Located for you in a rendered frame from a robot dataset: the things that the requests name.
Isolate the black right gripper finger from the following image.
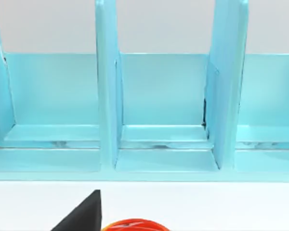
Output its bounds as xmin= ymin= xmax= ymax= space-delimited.
xmin=50 ymin=189 xmax=103 ymax=231

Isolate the stack of coloured rings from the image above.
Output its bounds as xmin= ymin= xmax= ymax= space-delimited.
xmin=103 ymin=218 xmax=170 ymax=231

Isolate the light blue rack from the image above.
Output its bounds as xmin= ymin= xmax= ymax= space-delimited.
xmin=0 ymin=0 xmax=289 ymax=183

